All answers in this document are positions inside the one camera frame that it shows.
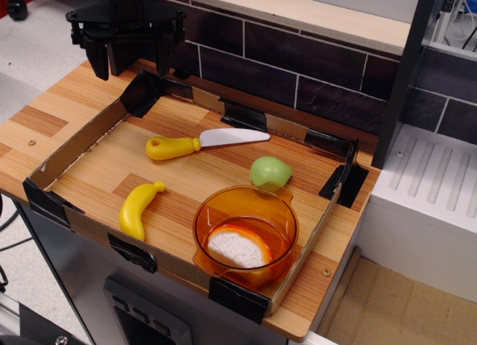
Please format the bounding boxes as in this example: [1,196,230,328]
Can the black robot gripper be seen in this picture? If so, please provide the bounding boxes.
[66,0,186,80]

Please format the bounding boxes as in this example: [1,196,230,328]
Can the orange transparent plastic pot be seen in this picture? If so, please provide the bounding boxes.
[193,183,299,290]

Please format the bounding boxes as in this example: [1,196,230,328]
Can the orange and white toy sushi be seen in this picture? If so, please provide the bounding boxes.
[206,224,274,269]

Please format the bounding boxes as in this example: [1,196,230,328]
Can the black caster wheel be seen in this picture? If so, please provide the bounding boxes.
[7,0,28,21]

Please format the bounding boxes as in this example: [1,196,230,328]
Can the yellow toy banana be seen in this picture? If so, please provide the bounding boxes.
[119,180,165,241]

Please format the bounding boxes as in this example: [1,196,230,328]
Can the green toy apple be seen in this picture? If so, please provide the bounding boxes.
[250,156,292,189]

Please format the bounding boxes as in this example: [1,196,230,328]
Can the grey toy oven front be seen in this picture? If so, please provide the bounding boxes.
[104,278,193,344]

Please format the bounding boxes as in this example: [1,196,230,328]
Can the white toy sink drainboard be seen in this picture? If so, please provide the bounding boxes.
[358,125,476,302]

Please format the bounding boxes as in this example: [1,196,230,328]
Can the yellow handled toy knife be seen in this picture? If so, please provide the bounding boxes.
[145,128,271,161]

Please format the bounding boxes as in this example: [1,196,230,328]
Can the black vertical post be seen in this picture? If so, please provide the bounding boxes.
[372,0,435,169]

